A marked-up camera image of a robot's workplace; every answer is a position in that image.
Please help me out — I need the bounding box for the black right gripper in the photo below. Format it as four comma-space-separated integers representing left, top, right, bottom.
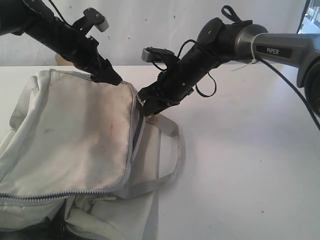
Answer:
138, 46, 220, 117

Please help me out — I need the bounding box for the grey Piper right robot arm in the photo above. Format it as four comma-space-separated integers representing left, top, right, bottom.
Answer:
138, 18, 320, 116

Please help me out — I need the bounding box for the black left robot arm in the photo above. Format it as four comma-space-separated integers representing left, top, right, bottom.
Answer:
0, 0, 122, 86

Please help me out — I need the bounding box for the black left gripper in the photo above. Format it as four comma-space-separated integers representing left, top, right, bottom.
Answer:
50, 19, 123, 86

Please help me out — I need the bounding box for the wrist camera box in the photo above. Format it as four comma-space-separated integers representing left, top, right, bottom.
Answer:
141, 47, 175, 63
71, 7, 109, 35

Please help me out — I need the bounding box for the white canvas backpack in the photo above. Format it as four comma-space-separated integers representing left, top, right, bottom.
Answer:
0, 69, 185, 240

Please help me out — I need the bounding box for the black window frame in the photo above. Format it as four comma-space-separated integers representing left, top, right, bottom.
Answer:
296, 0, 311, 34

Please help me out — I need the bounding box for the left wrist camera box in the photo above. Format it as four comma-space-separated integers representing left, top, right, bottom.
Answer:
71, 7, 109, 35

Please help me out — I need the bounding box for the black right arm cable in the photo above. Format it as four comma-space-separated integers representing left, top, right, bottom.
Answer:
262, 59, 320, 131

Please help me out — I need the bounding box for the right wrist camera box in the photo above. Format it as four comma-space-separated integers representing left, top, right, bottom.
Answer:
141, 47, 175, 63

